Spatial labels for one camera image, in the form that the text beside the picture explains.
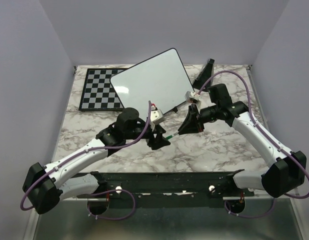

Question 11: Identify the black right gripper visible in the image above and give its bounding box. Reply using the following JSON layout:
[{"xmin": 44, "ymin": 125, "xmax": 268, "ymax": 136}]
[{"xmin": 178, "ymin": 103, "xmax": 220, "ymax": 135}]

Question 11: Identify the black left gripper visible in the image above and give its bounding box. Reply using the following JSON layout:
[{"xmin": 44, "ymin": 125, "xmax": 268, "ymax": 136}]
[{"xmin": 124, "ymin": 122, "xmax": 171, "ymax": 151}]

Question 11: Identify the green white marker pen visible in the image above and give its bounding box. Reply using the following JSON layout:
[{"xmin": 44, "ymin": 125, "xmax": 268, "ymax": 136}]
[{"xmin": 165, "ymin": 132, "xmax": 178, "ymax": 140}]

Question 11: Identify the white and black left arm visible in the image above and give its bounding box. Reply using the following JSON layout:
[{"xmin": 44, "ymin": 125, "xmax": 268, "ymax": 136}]
[{"xmin": 20, "ymin": 104, "xmax": 170, "ymax": 215}]

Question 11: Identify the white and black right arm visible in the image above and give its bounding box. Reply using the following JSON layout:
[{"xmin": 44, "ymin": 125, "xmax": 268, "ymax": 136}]
[{"xmin": 178, "ymin": 83, "xmax": 307, "ymax": 198}]

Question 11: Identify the black triangular stand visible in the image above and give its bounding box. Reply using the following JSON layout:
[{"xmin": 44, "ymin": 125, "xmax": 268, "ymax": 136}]
[{"xmin": 192, "ymin": 58, "xmax": 215, "ymax": 90}]

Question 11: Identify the black white checkerboard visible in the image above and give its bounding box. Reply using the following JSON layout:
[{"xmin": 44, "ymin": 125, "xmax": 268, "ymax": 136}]
[{"xmin": 79, "ymin": 68, "xmax": 125, "ymax": 112}]

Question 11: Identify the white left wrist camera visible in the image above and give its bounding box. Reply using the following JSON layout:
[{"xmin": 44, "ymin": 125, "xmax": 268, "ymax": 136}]
[{"xmin": 150, "ymin": 103, "xmax": 165, "ymax": 131}]

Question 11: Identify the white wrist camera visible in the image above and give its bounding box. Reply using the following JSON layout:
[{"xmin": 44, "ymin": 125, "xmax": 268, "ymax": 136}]
[
  {"xmin": 150, "ymin": 103, "xmax": 165, "ymax": 131},
  {"xmin": 185, "ymin": 91, "xmax": 202, "ymax": 111}
]

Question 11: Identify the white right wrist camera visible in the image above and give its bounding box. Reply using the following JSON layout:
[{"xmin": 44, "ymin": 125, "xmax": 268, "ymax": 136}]
[{"xmin": 185, "ymin": 91, "xmax": 202, "ymax": 111}]

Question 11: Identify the white whiteboard black frame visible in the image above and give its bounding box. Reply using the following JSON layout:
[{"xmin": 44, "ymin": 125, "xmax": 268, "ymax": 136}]
[{"xmin": 110, "ymin": 48, "xmax": 194, "ymax": 120}]

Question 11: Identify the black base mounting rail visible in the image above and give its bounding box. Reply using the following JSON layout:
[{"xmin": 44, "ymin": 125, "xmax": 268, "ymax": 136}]
[{"xmin": 92, "ymin": 171, "xmax": 254, "ymax": 209}]

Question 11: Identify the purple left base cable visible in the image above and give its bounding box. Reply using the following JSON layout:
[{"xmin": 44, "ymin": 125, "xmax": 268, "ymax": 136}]
[{"xmin": 87, "ymin": 187, "xmax": 137, "ymax": 221}]

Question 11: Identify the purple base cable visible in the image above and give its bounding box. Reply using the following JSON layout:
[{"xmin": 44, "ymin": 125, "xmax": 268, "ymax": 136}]
[
  {"xmin": 87, "ymin": 187, "xmax": 137, "ymax": 221},
  {"xmin": 224, "ymin": 194, "xmax": 277, "ymax": 218}
]

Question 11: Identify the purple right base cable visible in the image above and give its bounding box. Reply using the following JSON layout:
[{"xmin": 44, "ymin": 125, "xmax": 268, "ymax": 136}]
[{"xmin": 224, "ymin": 194, "xmax": 277, "ymax": 218}]

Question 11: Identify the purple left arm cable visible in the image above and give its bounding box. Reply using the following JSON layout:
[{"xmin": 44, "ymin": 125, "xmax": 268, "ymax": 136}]
[{"xmin": 20, "ymin": 102, "xmax": 155, "ymax": 211}]

